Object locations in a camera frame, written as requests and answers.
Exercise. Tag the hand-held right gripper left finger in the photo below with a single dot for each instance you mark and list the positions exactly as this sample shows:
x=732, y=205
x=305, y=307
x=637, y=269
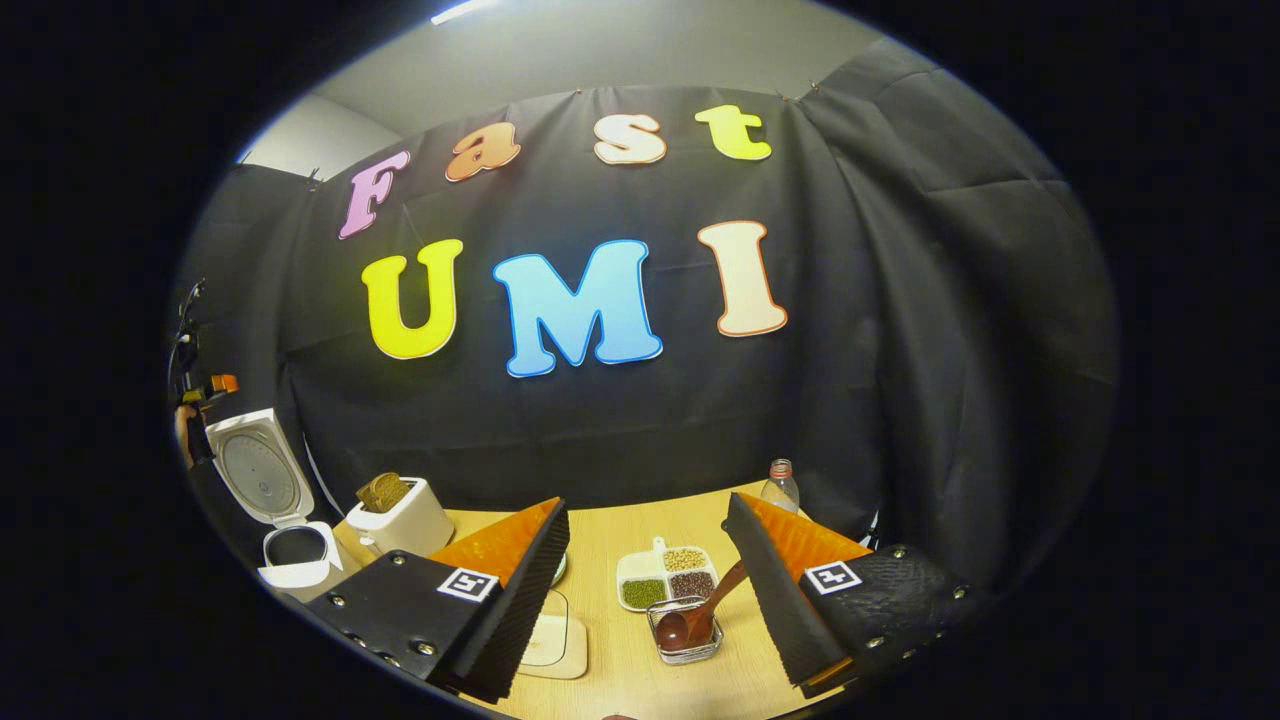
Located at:
x=520, y=620

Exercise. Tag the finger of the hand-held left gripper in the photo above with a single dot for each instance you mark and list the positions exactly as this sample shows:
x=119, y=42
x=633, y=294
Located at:
x=222, y=386

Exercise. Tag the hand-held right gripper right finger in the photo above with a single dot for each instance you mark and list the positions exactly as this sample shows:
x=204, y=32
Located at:
x=775, y=610

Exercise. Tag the white rice cooker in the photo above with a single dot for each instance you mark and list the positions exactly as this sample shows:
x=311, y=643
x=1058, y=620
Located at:
x=260, y=470

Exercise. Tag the brown wooden spoon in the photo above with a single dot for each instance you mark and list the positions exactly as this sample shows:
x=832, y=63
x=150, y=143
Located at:
x=685, y=625

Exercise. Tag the white divided dish with rice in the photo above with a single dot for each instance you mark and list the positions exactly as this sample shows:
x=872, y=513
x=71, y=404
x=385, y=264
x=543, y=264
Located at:
x=635, y=568

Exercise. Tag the clear plastic bottle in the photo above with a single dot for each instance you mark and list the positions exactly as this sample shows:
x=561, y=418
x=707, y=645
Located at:
x=781, y=490

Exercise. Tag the white toaster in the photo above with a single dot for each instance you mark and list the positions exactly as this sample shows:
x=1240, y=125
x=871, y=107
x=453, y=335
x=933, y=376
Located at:
x=410, y=525

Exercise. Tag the toasted bread slice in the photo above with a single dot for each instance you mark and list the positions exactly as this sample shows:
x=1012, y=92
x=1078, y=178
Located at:
x=398, y=488
x=372, y=493

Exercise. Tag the black backdrop cloth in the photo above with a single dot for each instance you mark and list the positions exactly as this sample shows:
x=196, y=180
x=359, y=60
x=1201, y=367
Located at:
x=900, y=350

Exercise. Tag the long ceiling light panel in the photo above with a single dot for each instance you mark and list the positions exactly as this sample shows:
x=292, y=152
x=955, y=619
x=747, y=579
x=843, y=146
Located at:
x=465, y=10

